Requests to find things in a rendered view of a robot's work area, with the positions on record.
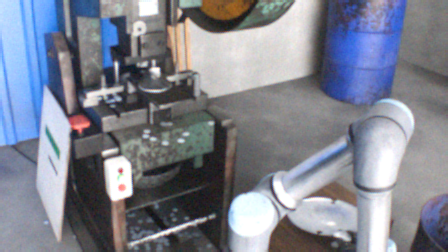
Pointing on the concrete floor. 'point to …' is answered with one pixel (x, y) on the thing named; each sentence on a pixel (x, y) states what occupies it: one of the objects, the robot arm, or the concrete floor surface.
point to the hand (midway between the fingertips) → (342, 232)
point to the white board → (53, 159)
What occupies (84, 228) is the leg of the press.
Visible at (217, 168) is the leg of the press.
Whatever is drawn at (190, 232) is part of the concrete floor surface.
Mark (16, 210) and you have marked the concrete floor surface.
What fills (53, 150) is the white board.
